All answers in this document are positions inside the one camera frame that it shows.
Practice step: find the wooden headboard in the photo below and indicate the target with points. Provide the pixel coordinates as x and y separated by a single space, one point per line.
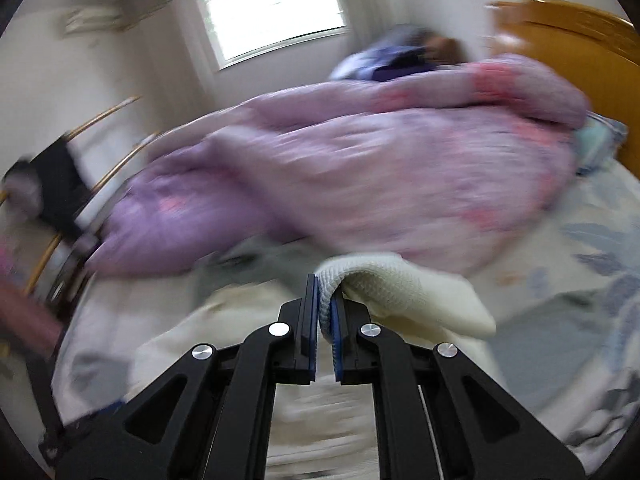
570 40

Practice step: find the leaf print bed sheet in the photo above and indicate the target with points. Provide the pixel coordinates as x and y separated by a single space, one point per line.
560 300

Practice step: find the purple floral quilt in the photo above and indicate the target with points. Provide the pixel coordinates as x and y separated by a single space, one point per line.
350 170

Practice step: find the cream knitted sweater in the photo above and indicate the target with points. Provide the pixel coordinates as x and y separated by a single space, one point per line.
400 292

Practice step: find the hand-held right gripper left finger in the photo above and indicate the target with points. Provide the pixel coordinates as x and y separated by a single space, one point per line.
311 320

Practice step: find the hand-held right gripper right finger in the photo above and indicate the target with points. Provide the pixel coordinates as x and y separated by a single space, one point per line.
336 340

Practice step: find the air conditioner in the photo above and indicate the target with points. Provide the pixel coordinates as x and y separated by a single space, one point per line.
97 12

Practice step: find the window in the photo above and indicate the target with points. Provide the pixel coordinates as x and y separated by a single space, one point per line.
272 7

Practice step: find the black garment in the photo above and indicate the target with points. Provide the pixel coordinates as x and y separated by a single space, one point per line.
60 185

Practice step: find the dark purple clothes pile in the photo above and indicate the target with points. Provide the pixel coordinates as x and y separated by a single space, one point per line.
395 55

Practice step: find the bamboo chair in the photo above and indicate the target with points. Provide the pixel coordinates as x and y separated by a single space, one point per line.
75 180

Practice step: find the light blue pillow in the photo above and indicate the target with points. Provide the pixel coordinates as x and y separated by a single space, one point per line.
597 142

